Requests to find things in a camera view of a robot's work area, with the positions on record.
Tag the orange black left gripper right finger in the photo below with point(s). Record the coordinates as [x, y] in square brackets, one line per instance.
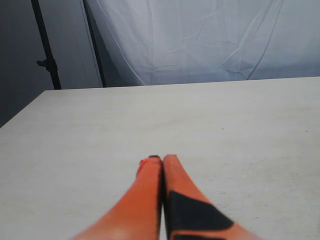
[189, 215]

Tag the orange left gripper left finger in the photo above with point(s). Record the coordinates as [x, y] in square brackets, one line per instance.
[137, 215]

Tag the white backdrop cloth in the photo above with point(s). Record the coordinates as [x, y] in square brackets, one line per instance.
[157, 42]

